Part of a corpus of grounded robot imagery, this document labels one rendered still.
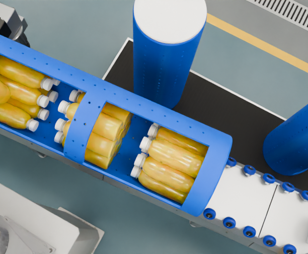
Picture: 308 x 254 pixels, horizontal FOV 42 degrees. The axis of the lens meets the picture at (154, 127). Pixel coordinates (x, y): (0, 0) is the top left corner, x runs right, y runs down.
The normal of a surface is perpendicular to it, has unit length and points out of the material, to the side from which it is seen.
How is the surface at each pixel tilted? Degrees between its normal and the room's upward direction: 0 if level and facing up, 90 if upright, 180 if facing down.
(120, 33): 0
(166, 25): 0
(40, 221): 0
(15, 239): 49
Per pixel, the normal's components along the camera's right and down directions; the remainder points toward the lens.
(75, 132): -0.18, 0.25
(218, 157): 0.11, -0.40
